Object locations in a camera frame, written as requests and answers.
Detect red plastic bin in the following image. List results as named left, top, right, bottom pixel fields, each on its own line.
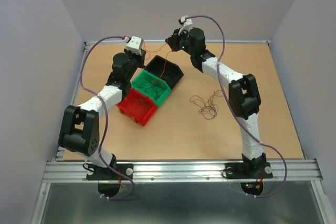
left=117, top=88, right=158, bottom=126

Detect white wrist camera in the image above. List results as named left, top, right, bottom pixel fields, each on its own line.
left=178, top=15, right=193, bottom=35
left=125, top=36, right=144, bottom=55

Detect wire bundle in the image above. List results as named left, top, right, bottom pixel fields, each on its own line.
left=190, top=89, right=224, bottom=120

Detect black thin wire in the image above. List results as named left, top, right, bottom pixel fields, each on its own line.
left=136, top=81, right=169, bottom=99

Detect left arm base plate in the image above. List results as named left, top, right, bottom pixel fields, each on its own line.
left=82, top=163, right=133, bottom=181

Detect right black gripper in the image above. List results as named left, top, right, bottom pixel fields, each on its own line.
left=164, top=27, right=194, bottom=56

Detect aluminium front rail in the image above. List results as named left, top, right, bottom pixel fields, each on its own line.
left=42, top=159, right=323, bottom=184

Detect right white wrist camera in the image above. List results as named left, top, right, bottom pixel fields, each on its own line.
left=178, top=15, right=193, bottom=35

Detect wires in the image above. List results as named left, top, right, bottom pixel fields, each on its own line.
left=125, top=98, right=152, bottom=116

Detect aluminium rail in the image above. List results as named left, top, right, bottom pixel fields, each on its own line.
left=42, top=159, right=323, bottom=184
left=84, top=39, right=271, bottom=46
left=53, top=41, right=90, bottom=162

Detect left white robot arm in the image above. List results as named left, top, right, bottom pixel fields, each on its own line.
left=58, top=49, right=146, bottom=179

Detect orange thin wire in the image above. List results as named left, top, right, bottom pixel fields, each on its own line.
left=143, top=40, right=174, bottom=83

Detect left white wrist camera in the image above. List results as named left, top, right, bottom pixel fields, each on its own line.
left=125, top=36, right=144, bottom=55

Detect aluminium back rail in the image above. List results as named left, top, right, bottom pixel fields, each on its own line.
left=84, top=39, right=271, bottom=46

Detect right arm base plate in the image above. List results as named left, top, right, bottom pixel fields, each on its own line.
left=222, top=161, right=273, bottom=179

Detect aluminium left rail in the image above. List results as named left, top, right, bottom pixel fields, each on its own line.
left=53, top=41, right=90, bottom=162

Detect black plastic bin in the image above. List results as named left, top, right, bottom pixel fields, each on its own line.
left=145, top=55, right=184, bottom=90

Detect green plastic bin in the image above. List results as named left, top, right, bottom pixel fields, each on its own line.
left=131, top=70, right=172, bottom=107

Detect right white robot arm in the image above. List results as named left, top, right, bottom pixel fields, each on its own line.
left=166, top=28, right=267, bottom=179

